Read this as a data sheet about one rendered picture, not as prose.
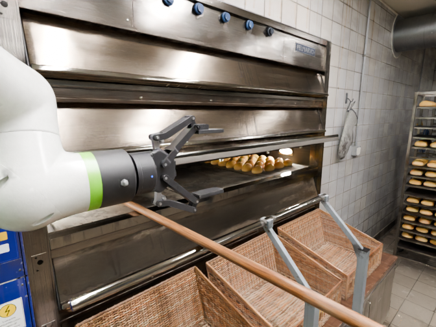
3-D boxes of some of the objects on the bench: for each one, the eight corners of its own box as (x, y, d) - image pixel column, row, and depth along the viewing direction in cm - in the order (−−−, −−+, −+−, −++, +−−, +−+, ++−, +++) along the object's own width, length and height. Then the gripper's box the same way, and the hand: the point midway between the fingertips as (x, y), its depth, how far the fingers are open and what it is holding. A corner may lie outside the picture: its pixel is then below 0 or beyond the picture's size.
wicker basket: (204, 309, 139) (203, 261, 134) (268, 267, 177) (270, 228, 172) (283, 375, 104) (286, 313, 99) (342, 305, 142) (347, 258, 137)
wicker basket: (273, 265, 180) (275, 226, 175) (315, 239, 217) (318, 207, 212) (346, 302, 144) (351, 255, 139) (382, 264, 181) (387, 226, 176)
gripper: (114, 102, 46) (208, 104, 60) (123, 234, 51) (209, 208, 65) (132, 100, 41) (231, 103, 55) (141, 249, 46) (230, 217, 60)
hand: (215, 161), depth 59 cm, fingers open, 13 cm apart
